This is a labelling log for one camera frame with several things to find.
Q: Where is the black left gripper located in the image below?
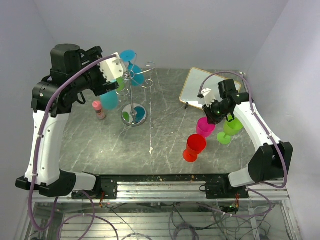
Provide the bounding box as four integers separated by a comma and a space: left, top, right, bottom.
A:
71, 45, 120, 96

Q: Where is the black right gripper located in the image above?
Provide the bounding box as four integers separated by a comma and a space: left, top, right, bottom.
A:
202, 98, 230, 125

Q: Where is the pink plastic wine glass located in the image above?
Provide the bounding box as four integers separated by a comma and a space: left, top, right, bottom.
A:
196, 117, 216, 138

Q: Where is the green plastic wine glass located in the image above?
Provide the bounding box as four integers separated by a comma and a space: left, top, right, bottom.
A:
116, 76, 125, 93

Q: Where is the red plastic wine glass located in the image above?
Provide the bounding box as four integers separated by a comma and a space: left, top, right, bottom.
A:
182, 134, 207, 163

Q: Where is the blue plastic wine glass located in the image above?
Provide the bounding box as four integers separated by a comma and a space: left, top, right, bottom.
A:
120, 49, 145, 87

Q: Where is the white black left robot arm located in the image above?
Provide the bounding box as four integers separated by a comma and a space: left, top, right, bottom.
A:
15, 44, 125, 199

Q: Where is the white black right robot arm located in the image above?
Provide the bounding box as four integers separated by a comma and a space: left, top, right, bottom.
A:
198, 79, 293, 198

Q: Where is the chrome wine glass rack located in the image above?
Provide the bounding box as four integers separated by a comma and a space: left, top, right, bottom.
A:
116, 51, 156, 127

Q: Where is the pink capped spice bottle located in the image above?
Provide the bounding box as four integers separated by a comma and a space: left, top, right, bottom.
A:
92, 100, 106, 120

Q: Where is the yellow framed whiteboard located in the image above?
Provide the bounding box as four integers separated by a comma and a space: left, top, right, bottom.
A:
179, 67, 242, 110

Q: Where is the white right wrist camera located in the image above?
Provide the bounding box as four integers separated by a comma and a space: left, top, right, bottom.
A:
197, 88, 219, 111

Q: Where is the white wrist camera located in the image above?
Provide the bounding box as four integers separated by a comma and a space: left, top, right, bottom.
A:
98, 52, 127, 83
197, 88, 219, 111

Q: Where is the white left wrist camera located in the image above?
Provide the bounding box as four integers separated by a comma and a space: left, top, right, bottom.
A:
98, 52, 127, 83

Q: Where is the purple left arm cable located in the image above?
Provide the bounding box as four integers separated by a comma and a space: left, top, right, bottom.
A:
27, 55, 121, 240

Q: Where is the aluminium mounting rail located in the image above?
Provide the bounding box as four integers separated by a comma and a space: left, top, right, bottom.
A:
27, 179, 288, 203

